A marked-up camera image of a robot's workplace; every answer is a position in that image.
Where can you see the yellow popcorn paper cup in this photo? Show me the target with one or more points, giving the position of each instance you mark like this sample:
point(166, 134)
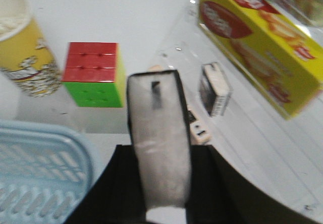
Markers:
point(26, 59)

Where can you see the rubiks cube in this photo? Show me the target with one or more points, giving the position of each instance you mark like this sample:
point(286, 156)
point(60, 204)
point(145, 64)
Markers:
point(94, 74)

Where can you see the yellow nabati wafer box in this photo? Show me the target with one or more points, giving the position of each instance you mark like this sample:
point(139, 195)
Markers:
point(281, 61)

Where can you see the light blue plastic basket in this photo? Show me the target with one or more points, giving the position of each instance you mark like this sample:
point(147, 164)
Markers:
point(46, 170)

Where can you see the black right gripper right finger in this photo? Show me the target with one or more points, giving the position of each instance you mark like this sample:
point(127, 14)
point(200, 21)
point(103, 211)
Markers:
point(219, 194)

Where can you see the clear acrylic stand right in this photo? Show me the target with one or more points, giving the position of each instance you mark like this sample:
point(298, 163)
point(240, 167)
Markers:
point(281, 157)

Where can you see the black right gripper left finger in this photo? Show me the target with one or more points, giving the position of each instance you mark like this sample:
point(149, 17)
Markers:
point(117, 196)

